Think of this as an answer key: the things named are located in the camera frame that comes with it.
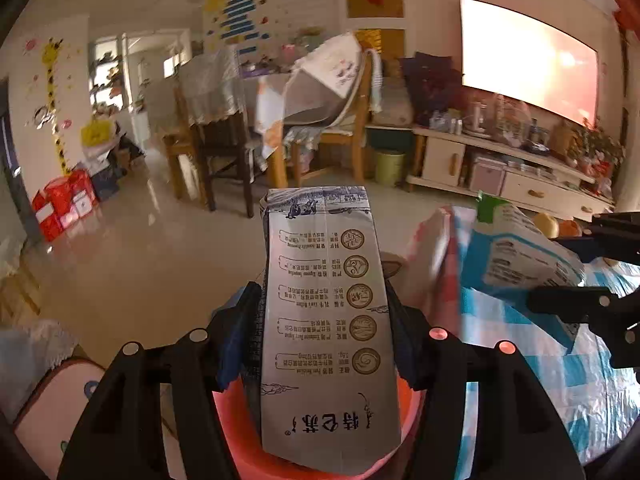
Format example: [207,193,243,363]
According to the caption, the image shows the white TV cabinet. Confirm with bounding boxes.
[406,127,614,222]

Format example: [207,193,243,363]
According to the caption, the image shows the blue checkered tablecloth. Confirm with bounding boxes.
[396,206,639,464]

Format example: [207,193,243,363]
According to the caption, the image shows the electric kettle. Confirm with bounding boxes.
[463,101,491,139]

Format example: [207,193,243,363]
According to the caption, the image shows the red apple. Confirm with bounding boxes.
[559,220,582,237]

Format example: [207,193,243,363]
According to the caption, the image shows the yellow pear left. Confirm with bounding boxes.
[533,212,560,240]

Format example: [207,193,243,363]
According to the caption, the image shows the green trash can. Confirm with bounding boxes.
[374,150,405,186]

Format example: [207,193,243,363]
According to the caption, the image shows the grey white milk carton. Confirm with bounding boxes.
[254,185,403,477]

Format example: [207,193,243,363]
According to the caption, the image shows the red gift boxes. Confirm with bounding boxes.
[32,168,98,242]

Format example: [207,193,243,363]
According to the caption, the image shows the pink storage box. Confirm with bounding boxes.
[469,156,506,196]

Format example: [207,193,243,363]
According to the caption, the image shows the dark wooden chair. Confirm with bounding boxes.
[163,46,254,218]

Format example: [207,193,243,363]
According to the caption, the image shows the wooden chair with cloth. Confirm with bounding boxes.
[250,32,382,188]

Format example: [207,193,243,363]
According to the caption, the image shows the white blue carton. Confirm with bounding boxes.
[461,194,585,350]

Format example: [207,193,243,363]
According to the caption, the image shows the television screen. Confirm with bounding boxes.
[459,0,599,125]

